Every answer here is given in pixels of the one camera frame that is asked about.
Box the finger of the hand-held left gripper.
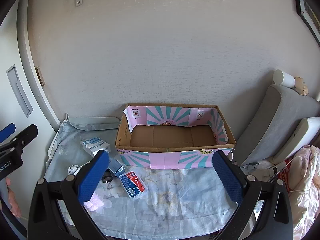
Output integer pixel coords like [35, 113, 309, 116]
[0, 123, 16, 144]
[0, 124, 38, 158]

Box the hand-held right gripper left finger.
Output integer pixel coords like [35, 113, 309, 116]
[28, 150, 110, 240]

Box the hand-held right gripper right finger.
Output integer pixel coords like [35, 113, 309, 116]
[212, 151, 293, 240]

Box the pink fluffy cloth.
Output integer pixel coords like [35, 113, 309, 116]
[84, 194, 104, 213]

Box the pink printed cardboard box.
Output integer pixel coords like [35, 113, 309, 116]
[115, 103, 237, 170]

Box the person's left hand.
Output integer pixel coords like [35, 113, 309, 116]
[0, 176, 22, 218]

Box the ink-printed tissue pack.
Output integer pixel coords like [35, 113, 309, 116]
[68, 164, 82, 177]

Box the small blue box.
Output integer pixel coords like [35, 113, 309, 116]
[109, 155, 125, 177]

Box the white medicine box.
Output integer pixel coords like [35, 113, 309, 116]
[80, 138, 111, 158]

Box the clear case with red-blue label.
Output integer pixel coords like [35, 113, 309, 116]
[119, 171, 149, 200]

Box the grey pillow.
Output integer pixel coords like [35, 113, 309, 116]
[69, 117, 120, 131]

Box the white remote control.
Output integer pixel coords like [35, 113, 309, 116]
[269, 161, 287, 177]

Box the red packet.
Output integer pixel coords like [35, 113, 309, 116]
[277, 156, 297, 193]

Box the floral bedsheet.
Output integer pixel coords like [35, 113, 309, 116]
[45, 112, 240, 240]

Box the small wooden block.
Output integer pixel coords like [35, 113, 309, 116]
[35, 67, 45, 87]

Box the grey seat cushion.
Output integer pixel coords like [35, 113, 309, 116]
[236, 84, 313, 167]

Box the pink blanket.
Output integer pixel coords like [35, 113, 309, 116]
[287, 145, 320, 240]

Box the white cylinder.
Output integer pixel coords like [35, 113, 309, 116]
[272, 69, 296, 88]

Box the beige plush toy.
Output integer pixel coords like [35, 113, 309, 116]
[293, 77, 309, 97]

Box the recessed door handle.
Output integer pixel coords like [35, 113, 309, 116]
[6, 64, 34, 117]

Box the dark picture frame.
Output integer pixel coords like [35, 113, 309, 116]
[292, 0, 320, 43]

